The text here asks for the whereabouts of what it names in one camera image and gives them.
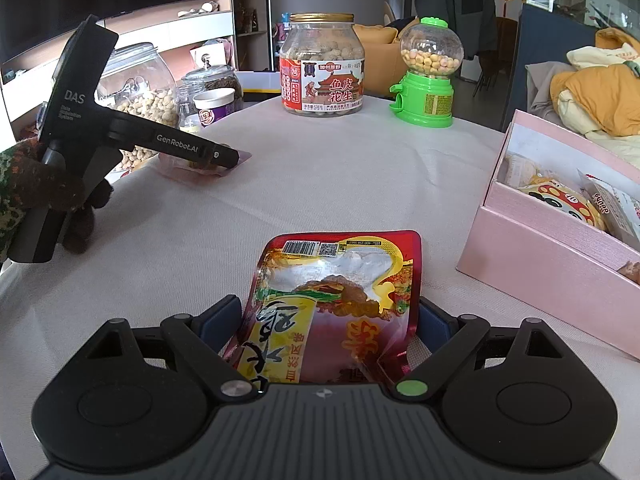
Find purple white cup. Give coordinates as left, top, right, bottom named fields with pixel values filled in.
left=193, top=88, right=235, bottom=128

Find orange cream blanket pile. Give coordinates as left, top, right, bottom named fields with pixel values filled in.
left=549, top=27, right=640, bottom=167

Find red snack packet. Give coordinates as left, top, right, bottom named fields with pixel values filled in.
left=158, top=151, right=252, bottom=180

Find dark coat on stand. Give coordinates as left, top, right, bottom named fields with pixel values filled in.
left=414, top=0, right=498, bottom=58

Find white ball snack packet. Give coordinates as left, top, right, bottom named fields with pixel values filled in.
left=518, top=177, right=606, bottom=231

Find grey sofa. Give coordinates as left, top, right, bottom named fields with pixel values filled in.
left=525, top=61, right=575, bottom=126

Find large glass nut jar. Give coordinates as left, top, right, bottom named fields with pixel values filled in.
left=94, top=41, right=181, bottom=174

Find peanut jar gold lid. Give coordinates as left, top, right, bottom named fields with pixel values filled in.
left=280, top=13, right=364, bottom=117

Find orange lounge chair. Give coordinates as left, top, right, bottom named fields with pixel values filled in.
left=354, top=18, right=420, bottom=98

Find gloved camouflage hand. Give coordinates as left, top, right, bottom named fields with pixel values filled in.
left=1, top=136, right=113, bottom=260

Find green gumball dispenser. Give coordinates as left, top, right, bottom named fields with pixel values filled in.
left=390, top=18, right=464, bottom=128

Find dark red foil packet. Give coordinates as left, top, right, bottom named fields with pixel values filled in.
left=224, top=230, right=422, bottom=389

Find pink gift box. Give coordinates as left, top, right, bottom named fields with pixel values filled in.
left=457, top=110, right=639, bottom=356

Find white illustrated snack packet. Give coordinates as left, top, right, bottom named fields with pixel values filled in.
left=578, top=171, right=640, bottom=250

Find small glass jar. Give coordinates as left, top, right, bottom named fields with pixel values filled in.
left=179, top=55, right=243, bottom=112

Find round pastry clear packet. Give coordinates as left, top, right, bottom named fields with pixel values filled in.
left=498, top=153, right=550, bottom=188

